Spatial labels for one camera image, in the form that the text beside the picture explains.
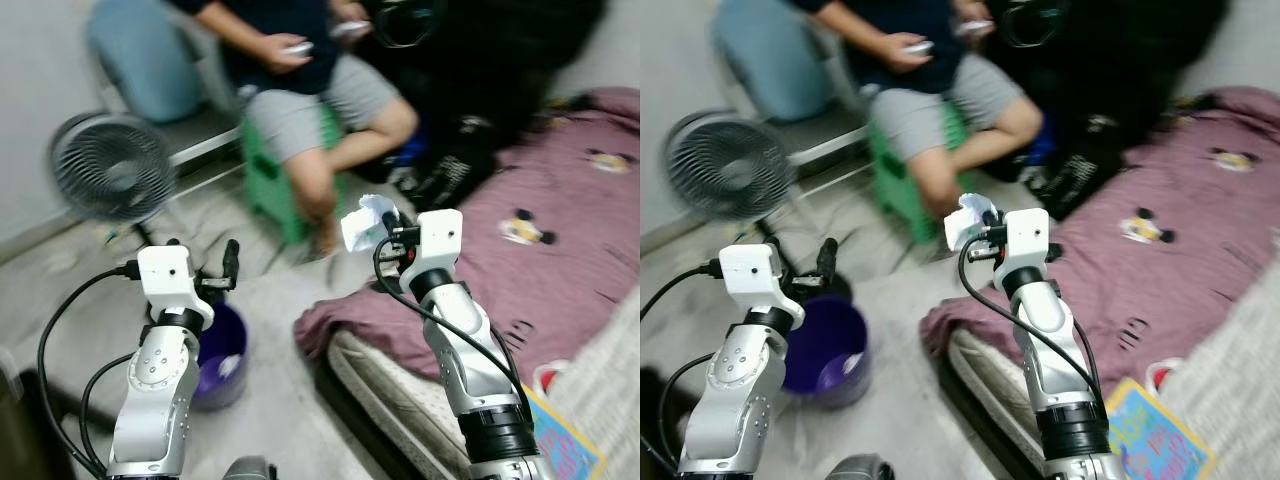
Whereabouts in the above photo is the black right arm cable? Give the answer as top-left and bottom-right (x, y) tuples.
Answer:
(372, 236), (534, 426)
(956, 236), (1106, 401)

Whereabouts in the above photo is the purple plastic bucket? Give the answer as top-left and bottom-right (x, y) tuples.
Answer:
(190, 300), (250, 413)
(782, 294), (873, 408)

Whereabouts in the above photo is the blue bag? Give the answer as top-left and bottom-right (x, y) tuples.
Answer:
(1022, 120), (1059, 169)
(393, 125), (429, 169)

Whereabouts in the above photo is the large black bag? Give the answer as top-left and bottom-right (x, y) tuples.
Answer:
(355, 0), (608, 161)
(985, 0), (1233, 156)

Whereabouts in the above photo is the white paper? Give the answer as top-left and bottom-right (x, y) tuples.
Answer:
(340, 194), (399, 256)
(943, 192), (1001, 253)

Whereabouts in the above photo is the purple cartoon print blanket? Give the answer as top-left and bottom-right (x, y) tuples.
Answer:
(920, 85), (1280, 379)
(293, 87), (641, 389)

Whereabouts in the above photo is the white quilted mattress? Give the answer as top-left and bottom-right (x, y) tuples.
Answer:
(945, 255), (1280, 480)
(325, 285), (641, 480)

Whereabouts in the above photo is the grey round floor fan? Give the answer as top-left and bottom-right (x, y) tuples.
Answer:
(47, 112), (186, 249)
(660, 110), (798, 246)

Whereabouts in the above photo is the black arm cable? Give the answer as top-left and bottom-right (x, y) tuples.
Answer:
(655, 350), (719, 479)
(956, 236), (1106, 401)
(372, 236), (534, 426)
(78, 350), (138, 473)

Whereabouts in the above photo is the black bed base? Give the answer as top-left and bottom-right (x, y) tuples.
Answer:
(312, 355), (421, 480)
(935, 350), (1046, 480)

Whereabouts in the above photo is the black bag with white print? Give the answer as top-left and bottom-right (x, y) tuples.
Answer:
(1030, 110), (1136, 223)
(405, 112), (513, 213)

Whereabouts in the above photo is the person's right hand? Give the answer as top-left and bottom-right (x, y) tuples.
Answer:
(258, 33), (313, 73)
(885, 32), (936, 73)

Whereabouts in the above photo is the colourful children's book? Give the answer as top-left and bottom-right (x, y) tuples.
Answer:
(1104, 377), (1218, 480)
(520, 385), (607, 480)

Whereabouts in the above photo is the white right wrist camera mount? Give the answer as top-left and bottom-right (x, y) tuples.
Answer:
(1002, 208), (1052, 279)
(415, 208), (465, 283)

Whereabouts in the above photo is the person's left hand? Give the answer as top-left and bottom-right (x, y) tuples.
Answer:
(955, 0), (996, 31)
(332, 0), (373, 31)

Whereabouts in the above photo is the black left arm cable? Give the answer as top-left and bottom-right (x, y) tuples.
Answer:
(78, 350), (138, 473)
(655, 350), (719, 479)

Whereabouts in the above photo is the green plastic stool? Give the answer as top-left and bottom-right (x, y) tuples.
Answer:
(866, 100), (979, 246)
(242, 100), (349, 248)

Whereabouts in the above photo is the grey robot left leg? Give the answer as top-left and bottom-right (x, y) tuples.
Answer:
(825, 454), (898, 480)
(222, 455), (279, 480)

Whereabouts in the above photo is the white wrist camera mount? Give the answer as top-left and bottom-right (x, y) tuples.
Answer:
(1002, 208), (1052, 279)
(717, 243), (802, 323)
(136, 243), (217, 326)
(415, 208), (465, 283)

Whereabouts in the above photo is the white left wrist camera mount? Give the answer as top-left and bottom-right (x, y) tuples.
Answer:
(717, 243), (802, 323)
(136, 243), (217, 326)

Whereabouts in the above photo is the blue-grey chair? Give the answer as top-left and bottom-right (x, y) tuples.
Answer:
(84, 0), (251, 171)
(712, 0), (873, 166)

